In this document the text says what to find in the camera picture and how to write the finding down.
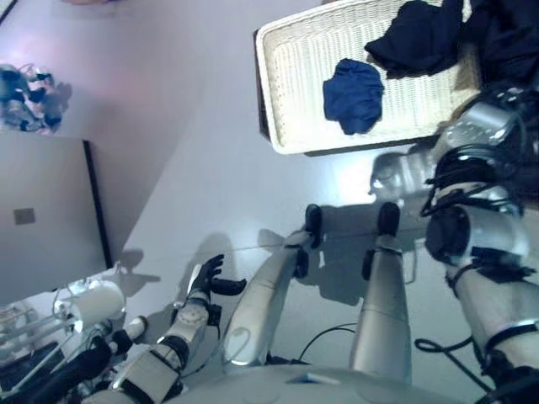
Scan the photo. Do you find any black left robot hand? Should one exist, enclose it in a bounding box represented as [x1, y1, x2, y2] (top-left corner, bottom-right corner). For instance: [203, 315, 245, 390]
[186, 253, 248, 302]

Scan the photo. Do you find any blue garment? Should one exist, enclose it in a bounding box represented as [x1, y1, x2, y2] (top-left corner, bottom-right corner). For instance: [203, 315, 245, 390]
[322, 57, 386, 136]

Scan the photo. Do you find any silver left robot leg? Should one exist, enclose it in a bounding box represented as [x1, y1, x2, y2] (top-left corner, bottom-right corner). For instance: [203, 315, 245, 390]
[221, 203, 323, 367]

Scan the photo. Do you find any silver robot leg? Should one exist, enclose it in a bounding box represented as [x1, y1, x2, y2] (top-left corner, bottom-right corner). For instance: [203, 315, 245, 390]
[221, 203, 323, 367]
[349, 201, 413, 384]

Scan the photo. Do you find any white sneaker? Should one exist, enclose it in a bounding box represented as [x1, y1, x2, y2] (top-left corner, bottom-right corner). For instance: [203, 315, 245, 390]
[125, 315, 148, 340]

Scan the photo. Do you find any white cylinder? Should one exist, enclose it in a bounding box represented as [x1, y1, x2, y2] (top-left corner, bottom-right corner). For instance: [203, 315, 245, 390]
[54, 280, 127, 333]

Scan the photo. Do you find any grey robot torso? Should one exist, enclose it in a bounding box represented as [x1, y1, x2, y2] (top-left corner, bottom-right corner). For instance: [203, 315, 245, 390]
[168, 364, 485, 404]

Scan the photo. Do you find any silver right robot leg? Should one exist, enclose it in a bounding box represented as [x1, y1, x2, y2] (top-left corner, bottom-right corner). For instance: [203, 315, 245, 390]
[349, 201, 413, 384]

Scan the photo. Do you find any grey partition panel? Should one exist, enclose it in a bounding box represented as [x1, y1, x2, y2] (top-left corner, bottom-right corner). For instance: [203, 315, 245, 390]
[0, 133, 114, 304]

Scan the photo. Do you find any metal rod rack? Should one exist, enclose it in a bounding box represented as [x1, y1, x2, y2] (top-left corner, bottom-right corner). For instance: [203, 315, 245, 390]
[0, 302, 85, 392]

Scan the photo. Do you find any white wicker laundry basket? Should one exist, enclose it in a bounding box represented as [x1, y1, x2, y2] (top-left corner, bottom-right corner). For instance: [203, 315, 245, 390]
[253, 0, 485, 156]

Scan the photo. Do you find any black floor cable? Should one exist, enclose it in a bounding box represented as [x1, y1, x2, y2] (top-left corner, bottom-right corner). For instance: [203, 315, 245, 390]
[301, 322, 359, 364]

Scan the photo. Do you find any grey wall socket plate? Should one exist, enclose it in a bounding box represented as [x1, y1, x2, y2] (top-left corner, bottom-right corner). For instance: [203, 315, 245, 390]
[13, 207, 36, 226]

